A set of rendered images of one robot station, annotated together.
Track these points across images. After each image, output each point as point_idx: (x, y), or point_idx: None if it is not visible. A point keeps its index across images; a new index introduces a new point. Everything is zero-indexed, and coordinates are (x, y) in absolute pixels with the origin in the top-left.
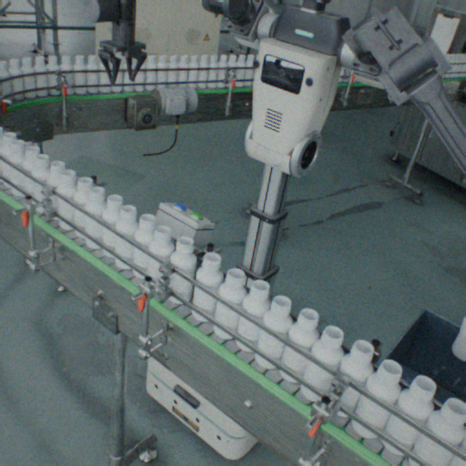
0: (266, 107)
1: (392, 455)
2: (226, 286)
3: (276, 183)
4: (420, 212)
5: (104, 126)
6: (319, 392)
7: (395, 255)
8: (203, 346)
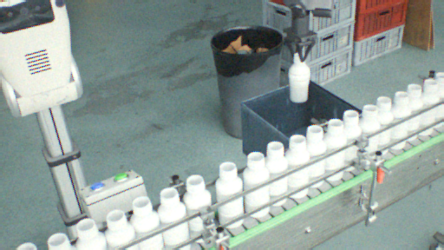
0: (22, 55)
1: (386, 154)
2: (257, 172)
3: (62, 119)
4: (1, 96)
5: None
6: (348, 165)
7: (37, 137)
8: (262, 233)
